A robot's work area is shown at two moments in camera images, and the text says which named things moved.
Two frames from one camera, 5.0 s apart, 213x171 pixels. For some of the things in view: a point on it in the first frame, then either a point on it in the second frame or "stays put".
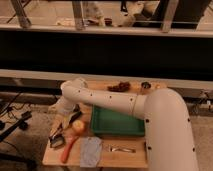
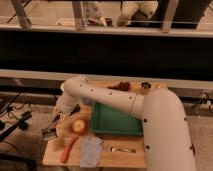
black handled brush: x=57 y=139 → x=51 y=130
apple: x=78 y=125 stays put
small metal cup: x=146 y=85 stays put
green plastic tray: x=109 y=122 stays put
